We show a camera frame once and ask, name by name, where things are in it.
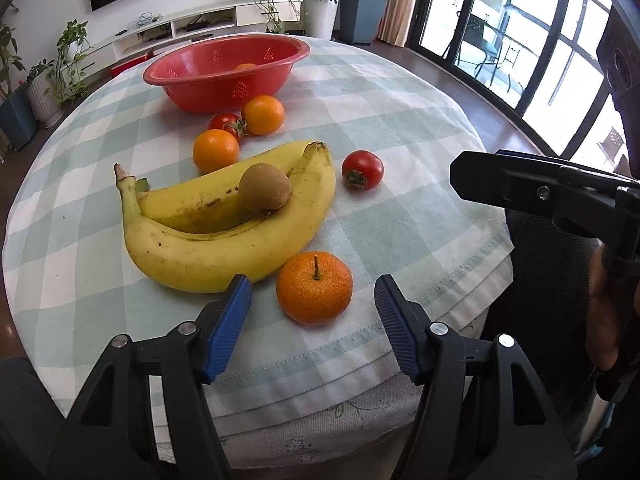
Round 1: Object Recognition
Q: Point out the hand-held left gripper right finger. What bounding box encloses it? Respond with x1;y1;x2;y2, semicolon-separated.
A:
374;274;581;480

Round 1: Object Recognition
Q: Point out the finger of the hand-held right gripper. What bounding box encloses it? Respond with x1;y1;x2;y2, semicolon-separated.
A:
492;148;640;184
449;151;623;238

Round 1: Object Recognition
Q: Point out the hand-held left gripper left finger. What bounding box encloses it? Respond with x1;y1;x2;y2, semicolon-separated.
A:
47;274;252;480

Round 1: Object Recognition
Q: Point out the yellow banana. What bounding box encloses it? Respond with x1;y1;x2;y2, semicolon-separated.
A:
114;141;337;294
134;142;308;235

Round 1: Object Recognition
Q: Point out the mandarin with stem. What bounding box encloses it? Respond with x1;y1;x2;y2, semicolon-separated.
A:
276;251;354;325

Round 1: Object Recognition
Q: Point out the red tomato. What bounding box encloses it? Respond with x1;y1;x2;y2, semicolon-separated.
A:
342;150;385;191
208;113;248;147

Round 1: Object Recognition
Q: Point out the brown kiwi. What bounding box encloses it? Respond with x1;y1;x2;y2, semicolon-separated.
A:
238;162;292;212

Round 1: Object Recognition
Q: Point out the red plastic colander bowl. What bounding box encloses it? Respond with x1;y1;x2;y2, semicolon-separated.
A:
143;35;311;114

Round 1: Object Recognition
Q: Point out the person's right hand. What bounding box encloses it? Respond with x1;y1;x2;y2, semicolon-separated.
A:
586;249;630;373

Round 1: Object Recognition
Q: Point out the black framed glass door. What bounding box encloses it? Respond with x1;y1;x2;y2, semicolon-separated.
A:
407;0;640;171

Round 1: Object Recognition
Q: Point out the green white checked tablecloth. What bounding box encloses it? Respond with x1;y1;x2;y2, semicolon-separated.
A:
2;34;516;418

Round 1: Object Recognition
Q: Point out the outdoor metal table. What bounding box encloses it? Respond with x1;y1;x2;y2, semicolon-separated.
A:
495;4;532;95

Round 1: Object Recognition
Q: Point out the outdoor metal chair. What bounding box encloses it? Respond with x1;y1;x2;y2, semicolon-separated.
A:
452;12;503;78

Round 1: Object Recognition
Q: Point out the white floral tablecloth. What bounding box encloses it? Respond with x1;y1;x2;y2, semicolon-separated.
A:
150;305;488;468

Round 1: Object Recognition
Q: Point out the black mesh chair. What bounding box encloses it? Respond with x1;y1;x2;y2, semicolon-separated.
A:
0;357;68;480
480;207;601;456

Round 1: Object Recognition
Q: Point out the beige curtain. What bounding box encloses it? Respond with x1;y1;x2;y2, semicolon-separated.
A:
376;0;426;47

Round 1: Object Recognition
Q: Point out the dark square planter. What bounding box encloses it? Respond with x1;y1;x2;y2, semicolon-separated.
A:
339;0;389;46

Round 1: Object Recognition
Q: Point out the tall white planter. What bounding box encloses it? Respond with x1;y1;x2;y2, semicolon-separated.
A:
302;0;341;41

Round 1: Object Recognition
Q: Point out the red storage box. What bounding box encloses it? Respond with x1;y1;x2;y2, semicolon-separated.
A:
110;51;153;78

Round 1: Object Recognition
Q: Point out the round white plant pot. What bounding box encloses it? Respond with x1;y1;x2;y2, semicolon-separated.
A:
26;76;65;129

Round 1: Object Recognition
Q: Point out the blue grey planter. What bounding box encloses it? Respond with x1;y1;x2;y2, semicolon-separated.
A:
0;85;39;152

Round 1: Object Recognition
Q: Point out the white television cabinet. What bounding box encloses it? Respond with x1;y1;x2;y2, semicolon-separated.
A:
65;0;306;83

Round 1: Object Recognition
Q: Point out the small leafy plant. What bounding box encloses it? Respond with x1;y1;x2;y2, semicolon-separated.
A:
25;59;57;86

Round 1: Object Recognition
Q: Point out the trailing pothos plant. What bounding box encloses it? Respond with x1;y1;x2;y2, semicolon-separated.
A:
50;20;95;106

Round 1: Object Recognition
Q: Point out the leafy green plant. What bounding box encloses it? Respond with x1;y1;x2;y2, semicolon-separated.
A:
0;24;26;101

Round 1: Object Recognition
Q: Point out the tangle of cables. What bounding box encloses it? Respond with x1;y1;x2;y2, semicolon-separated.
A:
127;11;165;29

